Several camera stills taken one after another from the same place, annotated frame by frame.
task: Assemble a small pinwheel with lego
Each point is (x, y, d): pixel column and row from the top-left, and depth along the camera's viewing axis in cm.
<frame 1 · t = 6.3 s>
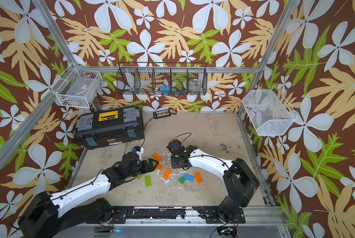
left hand: (154, 161, 83), fingers open
right hand: (174, 163, 87), fingers open
black toolbox yellow handle: (98, 128, 91), point 17 cm above the table
long orange lego plate: (167, 173, 90), on the table
lime green lego plate: (148, 182, 86), on the table
blue lego plate: (188, 177, 88), on the table
dark green square lego brick: (181, 180, 86), point 2 cm above the table
black power strip: (160, 114, 121), on the table

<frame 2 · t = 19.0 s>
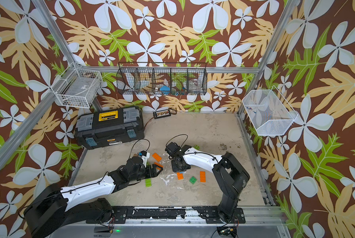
left hand: (160, 168, 83), fingers open
right hand: (177, 169, 89), fingers closed
long orange lego plate: (180, 176, 88), on the table
dark green square lego brick: (193, 180, 86), point 2 cm above the table
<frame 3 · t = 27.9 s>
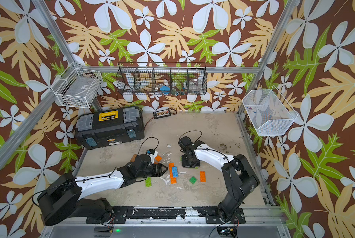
left hand: (166, 167, 84), fingers open
right hand: (185, 164, 89), fingers closed
long orange lego plate: (173, 179, 88), on the table
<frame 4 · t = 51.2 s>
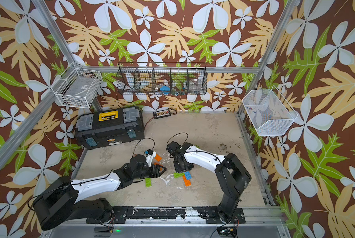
left hand: (164, 167, 82), fingers open
right hand: (180, 169, 87), fingers open
long orange lego plate: (187, 182, 86), point 2 cm above the table
blue lego plate: (187, 175, 88), point 2 cm above the table
lime green lego plate lower: (177, 175, 88), point 2 cm above the table
